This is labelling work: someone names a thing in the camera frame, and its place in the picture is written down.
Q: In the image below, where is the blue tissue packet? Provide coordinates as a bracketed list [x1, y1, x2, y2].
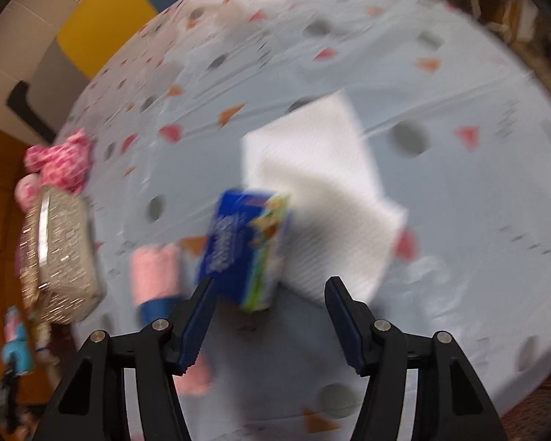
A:
[197, 188, 292, 313]

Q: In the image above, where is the wooden wardrobe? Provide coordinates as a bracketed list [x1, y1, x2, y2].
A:
[0, 119, 74, 423]

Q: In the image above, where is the patterned grey bedsheet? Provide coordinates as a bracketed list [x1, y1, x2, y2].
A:
[57, 0, 551, 441]

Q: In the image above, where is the white paper towel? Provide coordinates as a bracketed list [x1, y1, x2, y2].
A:
[241, 92, 407, 306]

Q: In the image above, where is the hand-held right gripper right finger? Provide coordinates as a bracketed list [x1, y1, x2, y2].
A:
[325, 276, 508, 441]

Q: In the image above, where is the colourful padded headboard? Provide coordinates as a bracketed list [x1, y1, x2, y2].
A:
[7, 0, 253, 143]

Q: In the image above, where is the silver glitter box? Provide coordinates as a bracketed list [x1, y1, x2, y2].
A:
[21, 188, 102, 327]

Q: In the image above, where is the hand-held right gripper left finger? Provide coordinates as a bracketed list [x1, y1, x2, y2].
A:
[30, 277, 217, 441]

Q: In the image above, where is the pink spotted plush toy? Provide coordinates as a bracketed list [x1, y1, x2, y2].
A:
[15, 129, 95, 207]

